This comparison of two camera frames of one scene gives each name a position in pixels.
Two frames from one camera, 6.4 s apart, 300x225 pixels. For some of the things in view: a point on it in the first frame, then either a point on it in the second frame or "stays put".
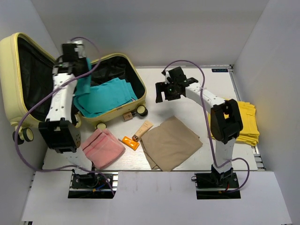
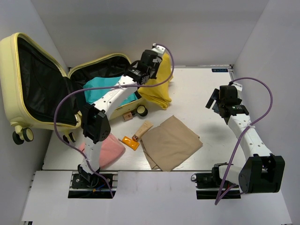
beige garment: (164, 146) stays put
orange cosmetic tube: (129, 142) stays put
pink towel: (102, 148) stays put
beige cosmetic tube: (146, 126) stays put
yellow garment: (226, 115) to (159, 95)
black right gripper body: (174, 95) to (220, 104)
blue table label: (219, 70) stays put
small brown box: (127, 116) stays put
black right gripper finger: (162, 86) to (215, 96)
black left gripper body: (84, 64) to (153, 70)
